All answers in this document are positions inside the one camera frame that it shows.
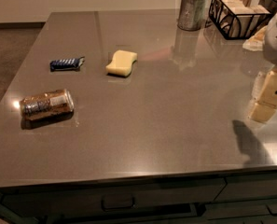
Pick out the yellow sponge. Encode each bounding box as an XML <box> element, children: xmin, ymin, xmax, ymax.
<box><xmin>106</xmin><ymin>50</ymin><xmax>137</xmax><ymax>77</ymax></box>

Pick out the right drawer front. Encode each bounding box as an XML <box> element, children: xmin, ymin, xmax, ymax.
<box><xmin>215</xmin><ymin>173</ymin><xmax>277</xmax><ymax>202</ymax></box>

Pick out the orange soda can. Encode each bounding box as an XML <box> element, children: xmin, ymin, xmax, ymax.
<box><xmin>19</xmin><ymin>89</ymin><xmax>75</xmax><ymax>121</ymax></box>

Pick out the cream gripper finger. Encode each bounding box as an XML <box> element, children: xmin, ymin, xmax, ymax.
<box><xmin>249</xmin><ymin>66</ymin><xmax>277</xmax><ymax>123</ymax></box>

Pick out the blue snack bar wrapper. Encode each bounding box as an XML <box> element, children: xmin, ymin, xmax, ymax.
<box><xmin>49</xmin><ymin>57</ymin><xmax>85</xmax><ymax>72</ymax></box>

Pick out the left drawer with handle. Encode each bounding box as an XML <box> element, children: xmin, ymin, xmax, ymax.
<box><xmin>2</xmin><ymin>178</ymin><xmax>226</xmax><ymax>217</ymax></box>

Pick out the black wire napkin basket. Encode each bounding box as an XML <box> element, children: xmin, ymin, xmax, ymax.
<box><xmin>209</xmin><ymin>0</ymin><xmax>271</xmax><ymax>40</ymax></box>

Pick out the metal cup with white flowers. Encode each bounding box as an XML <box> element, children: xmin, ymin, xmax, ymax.
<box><xmin>177</xmin><ymin>0</ymin><xmax>206</xmax><ymax>31</ymax></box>

